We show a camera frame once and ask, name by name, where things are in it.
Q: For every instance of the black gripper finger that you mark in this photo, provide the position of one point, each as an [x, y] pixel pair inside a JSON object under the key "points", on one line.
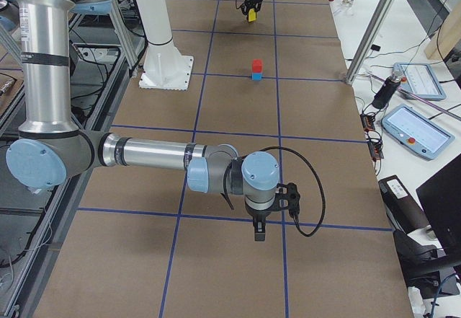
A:
{"points": [[259, 231]]}

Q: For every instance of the yellow cube block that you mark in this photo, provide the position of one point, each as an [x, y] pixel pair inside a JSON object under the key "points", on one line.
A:
{"points": [[252, 15]]}

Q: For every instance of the red cube block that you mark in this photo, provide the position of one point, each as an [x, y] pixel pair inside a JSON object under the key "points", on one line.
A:
{"points": [[257, 66]]}

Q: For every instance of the black water bottle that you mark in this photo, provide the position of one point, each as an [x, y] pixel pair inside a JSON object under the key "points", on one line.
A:
{"points": [[390, 85]]}

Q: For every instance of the near blue teach pendant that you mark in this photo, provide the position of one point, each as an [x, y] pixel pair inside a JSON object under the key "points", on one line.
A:
{"points": [[417, 133]]}

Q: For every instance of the blue teach pendant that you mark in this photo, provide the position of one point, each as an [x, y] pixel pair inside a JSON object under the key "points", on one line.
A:
{"points": [[419, 79], [417, 133]]}

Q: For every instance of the black monitor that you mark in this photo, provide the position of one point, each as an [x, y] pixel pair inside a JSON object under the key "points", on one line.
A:
{"points": [[440, 200]]}

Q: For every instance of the far blue teach pendant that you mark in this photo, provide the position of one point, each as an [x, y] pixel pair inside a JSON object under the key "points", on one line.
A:
{"points": [[419, 79]]}

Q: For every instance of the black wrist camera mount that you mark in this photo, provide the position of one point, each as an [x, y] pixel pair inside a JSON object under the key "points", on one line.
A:
{"points": [[287, 198]]}

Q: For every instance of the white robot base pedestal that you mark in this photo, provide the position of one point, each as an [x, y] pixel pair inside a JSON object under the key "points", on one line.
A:
{"points": [[164, 67]]}

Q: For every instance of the aluminium frame post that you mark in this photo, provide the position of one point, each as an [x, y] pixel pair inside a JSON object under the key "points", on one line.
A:
{"points": [[378, 17]]}

